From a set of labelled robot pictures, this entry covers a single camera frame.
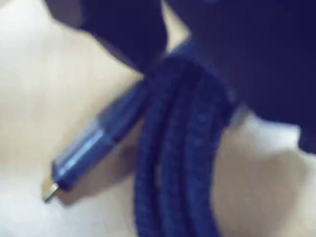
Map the black braided charging cable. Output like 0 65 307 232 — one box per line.
43 43 246 237

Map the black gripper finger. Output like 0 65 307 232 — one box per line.
46 0 169 76
189 0 316 155

